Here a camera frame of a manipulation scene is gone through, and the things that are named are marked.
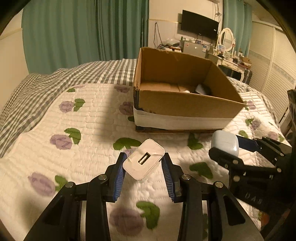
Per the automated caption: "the teal window curtain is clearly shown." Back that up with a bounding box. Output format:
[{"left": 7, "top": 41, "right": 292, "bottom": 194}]
[{"left": 22, "top": 0, "right": 149, "bottom": 74}]

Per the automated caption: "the cluttered white dresser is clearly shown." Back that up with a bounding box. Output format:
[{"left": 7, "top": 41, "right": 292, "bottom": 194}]
[{"left": 159, "top": 37, "right": 253, "bottom": 85}]

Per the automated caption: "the light blue earbuds case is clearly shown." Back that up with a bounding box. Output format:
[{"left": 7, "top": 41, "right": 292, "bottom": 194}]
[{"left": 211, "top": 130, "right": 239, "bottom": 157}]

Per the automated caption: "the white oval vanity mirror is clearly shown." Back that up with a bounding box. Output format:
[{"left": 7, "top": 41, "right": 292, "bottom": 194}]
[{"left": 218, "top": 28, "right": 235, "bottom": 52}]

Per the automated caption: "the open cardboard box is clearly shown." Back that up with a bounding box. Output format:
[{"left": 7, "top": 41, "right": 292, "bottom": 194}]
[{"left": 133, "top": 47, "right": 245, "bottom": 132}]

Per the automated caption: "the white floral quilt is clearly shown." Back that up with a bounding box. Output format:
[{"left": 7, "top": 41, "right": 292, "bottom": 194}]
[{"left": 0, "top": 82, "right": 292, "bottom": 241}]

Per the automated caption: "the grey checked bedsheet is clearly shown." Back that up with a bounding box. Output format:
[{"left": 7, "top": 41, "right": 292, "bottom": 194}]
[{"left": 1, "top": 59, "right": 137, "bottom": 157}]

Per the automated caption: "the white louvered wardrobe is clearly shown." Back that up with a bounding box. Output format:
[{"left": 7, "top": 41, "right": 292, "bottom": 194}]
[{"left": 248, "top": 21, "right": 295, "bottom": 121}]

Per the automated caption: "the black wall television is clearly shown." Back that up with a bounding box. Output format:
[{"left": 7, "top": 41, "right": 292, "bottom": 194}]
[{"left": 181, "top": 10, "right": 219, "bottom": 40}]

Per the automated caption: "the silver laptop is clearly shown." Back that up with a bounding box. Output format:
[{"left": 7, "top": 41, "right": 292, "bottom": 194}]
[{"left": 183, "top": 41, "right": 207, "bottom": 58}]

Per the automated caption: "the small white usb charger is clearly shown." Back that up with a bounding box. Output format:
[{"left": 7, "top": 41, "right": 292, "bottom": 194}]
[{"left": 123, "top": 138, "right": 165, "bottom": 180}]

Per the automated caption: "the black tv remote control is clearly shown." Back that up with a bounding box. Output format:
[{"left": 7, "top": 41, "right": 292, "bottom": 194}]
[{"left": 195, "top": 83, "right": 212, "bottom": 96}]

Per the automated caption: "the teal right curtain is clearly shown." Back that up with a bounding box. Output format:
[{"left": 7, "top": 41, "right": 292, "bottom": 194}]
[{"left": 223, "top": 0, "right": 252, "bottom": 56}]

